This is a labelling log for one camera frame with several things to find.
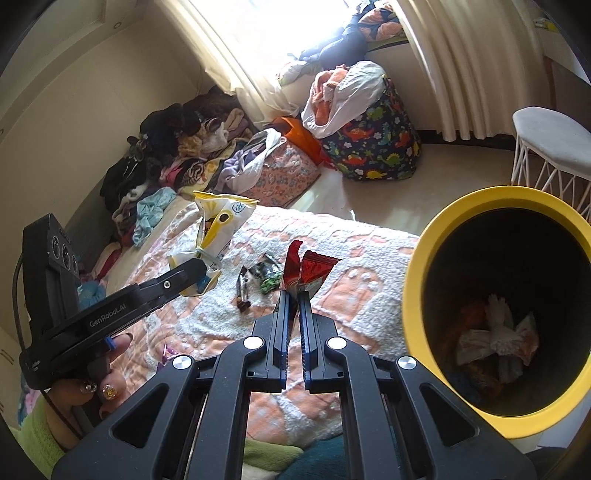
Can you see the white bag with lavender clothes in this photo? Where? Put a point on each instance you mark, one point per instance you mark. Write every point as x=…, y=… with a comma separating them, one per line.
x=251, y=166

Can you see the person's left forearm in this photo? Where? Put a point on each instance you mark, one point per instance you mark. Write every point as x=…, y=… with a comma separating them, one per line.
x=32, y=438

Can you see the red snack wrapper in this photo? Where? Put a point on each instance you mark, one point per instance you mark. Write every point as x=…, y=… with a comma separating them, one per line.
x=311, y=272

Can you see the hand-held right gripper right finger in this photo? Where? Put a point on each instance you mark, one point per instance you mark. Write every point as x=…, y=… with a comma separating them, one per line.
x=308, y=355

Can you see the dinosaur print laundry basket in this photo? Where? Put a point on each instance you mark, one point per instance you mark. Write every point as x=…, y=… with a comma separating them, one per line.
x=378, y=138

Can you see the heap of jackets and bedding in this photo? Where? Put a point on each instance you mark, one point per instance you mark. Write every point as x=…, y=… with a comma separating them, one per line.
x=341, y=41

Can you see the white bag of orange clothes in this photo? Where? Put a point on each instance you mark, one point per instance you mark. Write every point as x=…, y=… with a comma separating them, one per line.
x=351, y=97

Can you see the white pleated wrapper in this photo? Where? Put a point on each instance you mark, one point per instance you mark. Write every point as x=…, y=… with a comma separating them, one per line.
x=501, y=323

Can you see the white stool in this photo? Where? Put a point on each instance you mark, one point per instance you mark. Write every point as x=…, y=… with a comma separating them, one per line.
x=549, y=134

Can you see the person's left hand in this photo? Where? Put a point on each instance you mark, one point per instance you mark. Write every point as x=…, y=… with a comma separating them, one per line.
x=78, y=410

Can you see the red cloth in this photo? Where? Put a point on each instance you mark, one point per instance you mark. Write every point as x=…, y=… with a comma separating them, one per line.
x=108, y=263

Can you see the yellow snack packet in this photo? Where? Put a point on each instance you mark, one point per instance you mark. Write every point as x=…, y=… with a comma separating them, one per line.
x=221, y=221

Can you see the green black snack wrapper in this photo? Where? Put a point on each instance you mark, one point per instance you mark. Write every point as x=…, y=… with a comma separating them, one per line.
x=268, y=277

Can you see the cream curtain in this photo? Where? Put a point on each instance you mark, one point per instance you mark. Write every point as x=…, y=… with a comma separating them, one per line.
x=221, y=50
x=452, y=64

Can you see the light blue cloth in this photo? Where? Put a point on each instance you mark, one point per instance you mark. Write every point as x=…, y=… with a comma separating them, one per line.
x=150, y=214

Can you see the red plastic bag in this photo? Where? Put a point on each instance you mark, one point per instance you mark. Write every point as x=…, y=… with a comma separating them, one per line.
x=466, y=318

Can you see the white desk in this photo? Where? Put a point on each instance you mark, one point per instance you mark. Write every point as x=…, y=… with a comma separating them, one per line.
x=568, y=55

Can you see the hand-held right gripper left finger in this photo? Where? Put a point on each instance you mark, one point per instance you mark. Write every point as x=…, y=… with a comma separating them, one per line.
x=282, y=350

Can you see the beige bed sheet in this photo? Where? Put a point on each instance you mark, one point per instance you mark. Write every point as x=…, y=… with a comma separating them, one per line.
x=138, y=263

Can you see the teal cloth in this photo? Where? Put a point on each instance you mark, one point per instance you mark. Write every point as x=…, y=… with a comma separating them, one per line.
x=332, y=461

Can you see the white plastic bag orange print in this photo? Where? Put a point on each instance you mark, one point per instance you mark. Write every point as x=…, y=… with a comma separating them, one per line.
x=471, y=344

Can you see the yellow box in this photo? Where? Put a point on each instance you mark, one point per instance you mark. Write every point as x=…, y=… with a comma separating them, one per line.
x=545, y=24

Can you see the green fleece clothing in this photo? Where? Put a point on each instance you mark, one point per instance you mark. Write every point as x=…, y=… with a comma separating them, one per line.
x=272, y=450

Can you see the pink floral storage bag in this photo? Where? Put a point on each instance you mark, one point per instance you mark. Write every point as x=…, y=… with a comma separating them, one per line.
x=286, y=177

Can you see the yellow rimmed waste bin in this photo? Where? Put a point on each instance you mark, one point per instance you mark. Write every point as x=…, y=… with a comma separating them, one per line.
x=415, y=295

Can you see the peach printed blanket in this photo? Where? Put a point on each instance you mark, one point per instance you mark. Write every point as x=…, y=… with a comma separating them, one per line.
x=351, y=258

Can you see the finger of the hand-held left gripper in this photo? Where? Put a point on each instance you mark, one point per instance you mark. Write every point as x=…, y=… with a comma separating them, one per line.
x=171, y=281

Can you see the purple snack packet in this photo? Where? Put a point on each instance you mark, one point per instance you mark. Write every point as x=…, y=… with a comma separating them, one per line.
x=167, y=357

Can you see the pile of clothes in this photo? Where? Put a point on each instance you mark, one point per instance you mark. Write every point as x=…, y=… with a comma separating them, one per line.
x=152, y=138

